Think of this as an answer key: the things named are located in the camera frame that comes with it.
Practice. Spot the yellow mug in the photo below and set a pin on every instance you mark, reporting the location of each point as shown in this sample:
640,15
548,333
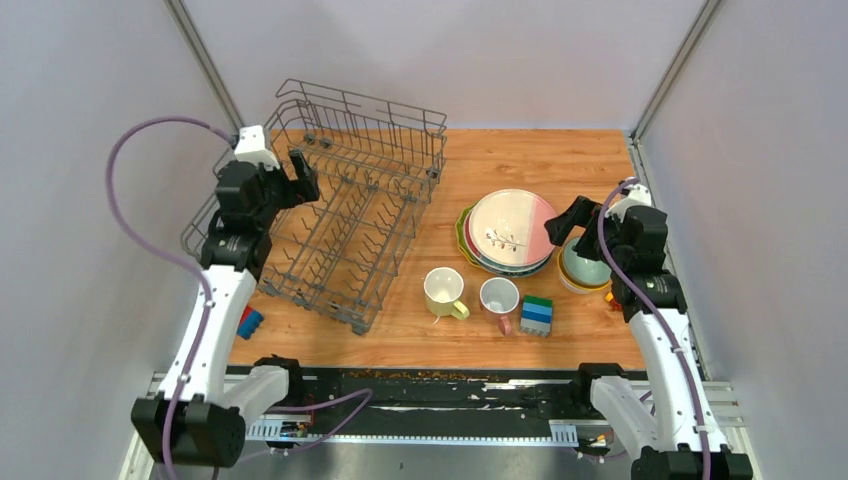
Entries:
443,288

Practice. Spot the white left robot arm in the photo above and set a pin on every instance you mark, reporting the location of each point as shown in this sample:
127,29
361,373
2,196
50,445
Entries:
212,344

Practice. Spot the stacked teal and yellow bowls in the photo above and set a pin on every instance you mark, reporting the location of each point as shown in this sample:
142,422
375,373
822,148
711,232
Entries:
578,274

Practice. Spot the red and teal floral plate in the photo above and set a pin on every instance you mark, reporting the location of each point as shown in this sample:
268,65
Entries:
475,251

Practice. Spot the cream and pink plate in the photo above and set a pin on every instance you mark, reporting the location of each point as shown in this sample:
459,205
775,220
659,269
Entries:
507,226

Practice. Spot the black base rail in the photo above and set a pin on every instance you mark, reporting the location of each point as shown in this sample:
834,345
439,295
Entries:
395,405

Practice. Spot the small red yellow green toy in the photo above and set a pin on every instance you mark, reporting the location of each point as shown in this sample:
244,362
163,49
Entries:
612,302

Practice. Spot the green blue grey block stack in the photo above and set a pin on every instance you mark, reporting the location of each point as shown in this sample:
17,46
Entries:
536,316

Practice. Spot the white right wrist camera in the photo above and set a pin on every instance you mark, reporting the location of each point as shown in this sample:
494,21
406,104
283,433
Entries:
637,195

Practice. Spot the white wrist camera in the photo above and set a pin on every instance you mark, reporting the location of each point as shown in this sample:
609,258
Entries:
253,146
637,195

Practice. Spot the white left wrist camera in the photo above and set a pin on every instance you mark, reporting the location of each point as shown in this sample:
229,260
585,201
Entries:
253,146

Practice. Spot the grey wire dish rack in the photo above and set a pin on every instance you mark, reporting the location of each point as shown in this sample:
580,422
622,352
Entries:
378,163

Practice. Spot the pink mug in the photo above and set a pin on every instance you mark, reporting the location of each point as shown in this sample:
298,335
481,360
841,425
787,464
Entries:
499,300

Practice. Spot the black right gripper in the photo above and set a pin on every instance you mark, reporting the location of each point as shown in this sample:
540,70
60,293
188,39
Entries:
581,213

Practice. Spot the green scalloped plate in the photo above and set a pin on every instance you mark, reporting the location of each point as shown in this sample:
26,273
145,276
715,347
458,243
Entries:
461,240

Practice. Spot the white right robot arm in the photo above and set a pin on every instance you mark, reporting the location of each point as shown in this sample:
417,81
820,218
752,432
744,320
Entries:
678,437

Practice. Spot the teal rimmed plate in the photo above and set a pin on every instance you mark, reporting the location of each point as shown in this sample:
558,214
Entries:
515,272

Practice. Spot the yellow red blue toy block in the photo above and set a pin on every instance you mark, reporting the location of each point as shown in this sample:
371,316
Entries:
250,321

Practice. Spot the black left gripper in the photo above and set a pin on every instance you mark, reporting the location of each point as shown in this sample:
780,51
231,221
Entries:
296,191

